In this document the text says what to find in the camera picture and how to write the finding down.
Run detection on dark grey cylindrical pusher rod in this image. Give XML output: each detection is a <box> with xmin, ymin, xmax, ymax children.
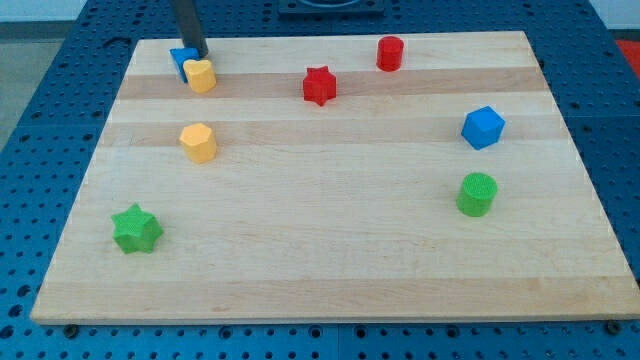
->
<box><xmin>169</xmin><ymin>0</ymin><xmax>209</xmax><ymax>57</ymax></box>

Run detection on red star block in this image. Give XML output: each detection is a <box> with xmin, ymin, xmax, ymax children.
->
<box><xmin>302</xmin><ymin>66</ymin><xmax>337</xmax><ymax>106</ymax></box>

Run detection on green star block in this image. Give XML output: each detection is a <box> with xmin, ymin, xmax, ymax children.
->
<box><xmin>111</xmin><ymin>203</ymin><xmax>164</xmax><ymax>254</ymax></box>

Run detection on blue cube block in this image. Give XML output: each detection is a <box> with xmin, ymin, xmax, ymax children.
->
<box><xmin>169</xmin><ymin>47</ymin><xmax>200</xmax><ymax>83</ymax></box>

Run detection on yellow heart block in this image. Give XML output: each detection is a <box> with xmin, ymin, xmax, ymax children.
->
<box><xmin>183</xmin><ymin>59</ymin><xmax>217</xmax><ymax>94</ymax></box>

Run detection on yellow hexagon block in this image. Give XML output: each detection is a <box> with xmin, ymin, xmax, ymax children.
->
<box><xmin>179</xmin><ymin>123</ymin><xmax>217</xmax><ymax>164</ymax></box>

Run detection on red cylinder block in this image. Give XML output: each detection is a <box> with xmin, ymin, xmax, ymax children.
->
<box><xmin>376</xmin><ymin>36</ymin><xmax>404</xmax><ymax>72</ymax></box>

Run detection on light wooden board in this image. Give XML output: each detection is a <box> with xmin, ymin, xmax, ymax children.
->
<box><xmin>31</xmin><ymin>31</ymin><xmax>639</xmax><ymax>325</ymax></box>

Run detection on blue hexagon block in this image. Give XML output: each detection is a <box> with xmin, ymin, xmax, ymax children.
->
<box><xmin>461</xmin><ymin>106</ymin><xmax>506</xmax><ymax>150</ymax></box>

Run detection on green cylinder block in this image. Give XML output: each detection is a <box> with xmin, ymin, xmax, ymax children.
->
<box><xmin>456</xmin><ymin>172</ymin><xmax>498</xmax><ymax>217</ymax></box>

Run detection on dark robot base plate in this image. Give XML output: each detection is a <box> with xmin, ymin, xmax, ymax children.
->
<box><xmin>276</xmin><ymin>0</ymin><xmax>385</xmax><ymax>17</ymax></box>

